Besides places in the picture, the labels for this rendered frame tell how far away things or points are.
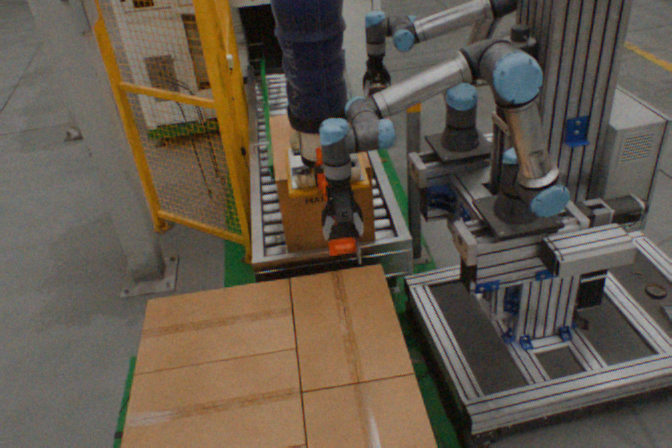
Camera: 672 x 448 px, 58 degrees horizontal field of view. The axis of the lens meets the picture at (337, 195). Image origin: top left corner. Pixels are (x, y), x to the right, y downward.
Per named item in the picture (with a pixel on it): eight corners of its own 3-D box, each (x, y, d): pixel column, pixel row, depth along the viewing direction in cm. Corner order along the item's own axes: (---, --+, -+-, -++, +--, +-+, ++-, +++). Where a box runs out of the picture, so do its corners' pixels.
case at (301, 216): (280, 184, 317) (269, 116, 295) (354, 174, 319) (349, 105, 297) (287, 256, 267) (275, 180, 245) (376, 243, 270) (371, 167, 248)
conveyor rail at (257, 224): (250, 89, 461) (246, 65, 450) (257, 88, 461) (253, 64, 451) (258, 293, 270) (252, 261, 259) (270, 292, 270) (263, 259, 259)
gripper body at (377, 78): (370, 87, 237) (368, 58, 230) (366, 78, 244) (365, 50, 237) (389, 84, 237) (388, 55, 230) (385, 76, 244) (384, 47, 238)
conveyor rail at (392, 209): (334, 78, 465) (332, 54, 455) (341, 77, 465) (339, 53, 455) (400, 271, 274) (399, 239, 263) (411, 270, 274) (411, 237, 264)
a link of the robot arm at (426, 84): (495, 20, 167) (336, 96, 169) (513, 33, 158) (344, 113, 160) (504, 56, 174) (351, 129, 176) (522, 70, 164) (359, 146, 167)
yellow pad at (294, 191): (284, 151, 241) (283, 140, 239) (309, 148, 242) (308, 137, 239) (289, 198, 213) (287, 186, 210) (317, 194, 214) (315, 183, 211)
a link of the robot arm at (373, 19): (387, 15, 222) (364, 16, 223) (387, 44, 228) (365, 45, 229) (386, 8, 229) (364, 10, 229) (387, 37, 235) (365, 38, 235)
